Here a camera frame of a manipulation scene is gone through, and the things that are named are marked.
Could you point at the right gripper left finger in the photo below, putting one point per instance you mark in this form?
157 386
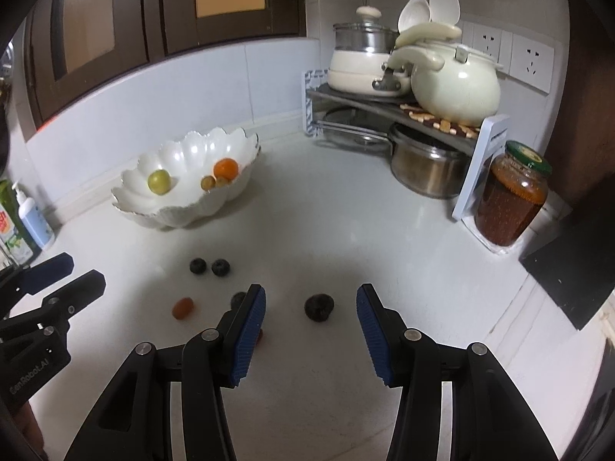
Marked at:
131 419

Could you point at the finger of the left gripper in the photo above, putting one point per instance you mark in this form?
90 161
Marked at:
17 280
72 297

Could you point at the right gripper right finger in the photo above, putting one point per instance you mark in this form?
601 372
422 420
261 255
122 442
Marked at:
490 418

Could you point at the green apple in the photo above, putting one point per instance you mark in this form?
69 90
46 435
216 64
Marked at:
160 182

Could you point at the dark plum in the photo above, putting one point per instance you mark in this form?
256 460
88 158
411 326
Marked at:
319 307
237 300

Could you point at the orange tangerine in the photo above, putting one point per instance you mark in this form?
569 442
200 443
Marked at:
227 169

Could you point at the person's left hand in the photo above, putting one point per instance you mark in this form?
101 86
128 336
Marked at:
29 428

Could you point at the green dish soap bottle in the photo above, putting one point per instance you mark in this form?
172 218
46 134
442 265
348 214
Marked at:
18 243

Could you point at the white pump lotion bottle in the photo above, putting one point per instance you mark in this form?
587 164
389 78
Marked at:
33 219

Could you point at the blueberry left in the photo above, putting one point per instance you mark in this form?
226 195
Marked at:
198 266

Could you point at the blueberry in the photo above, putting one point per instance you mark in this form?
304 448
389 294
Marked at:
198 266
220 267

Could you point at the black box on counter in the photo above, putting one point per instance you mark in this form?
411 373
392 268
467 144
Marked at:
576 267

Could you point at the blueberry right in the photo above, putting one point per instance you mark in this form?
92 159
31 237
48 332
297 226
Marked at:
220 267

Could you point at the white scalloped fruit bowl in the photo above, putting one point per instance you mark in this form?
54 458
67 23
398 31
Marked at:
187 161

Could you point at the glass jar of red sauce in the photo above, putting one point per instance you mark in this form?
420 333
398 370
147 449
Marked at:
515 191

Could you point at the stainless steel pot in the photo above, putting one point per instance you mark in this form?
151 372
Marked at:
425 165

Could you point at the dark brown cutting board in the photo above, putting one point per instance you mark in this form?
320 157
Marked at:
581 148

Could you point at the grey corner shelf rack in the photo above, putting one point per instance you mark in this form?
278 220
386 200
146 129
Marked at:
489 138

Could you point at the steel pan lid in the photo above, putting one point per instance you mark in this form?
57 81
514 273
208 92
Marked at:
356 130

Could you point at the cream ceramic kettle pot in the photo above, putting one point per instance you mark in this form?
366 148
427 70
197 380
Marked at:
448 79

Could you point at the cream pot with glass lid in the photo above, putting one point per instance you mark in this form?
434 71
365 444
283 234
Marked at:
359 61

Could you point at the white rice spoon right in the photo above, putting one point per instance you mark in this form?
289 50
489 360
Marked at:
445 11

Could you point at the white rice spoon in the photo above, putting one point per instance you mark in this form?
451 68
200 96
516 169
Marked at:
445 11
415 12

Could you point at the white rice spoon left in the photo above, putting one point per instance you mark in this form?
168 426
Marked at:
415 12

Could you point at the white wall power socket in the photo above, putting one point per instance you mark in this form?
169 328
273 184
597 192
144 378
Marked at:
532 63

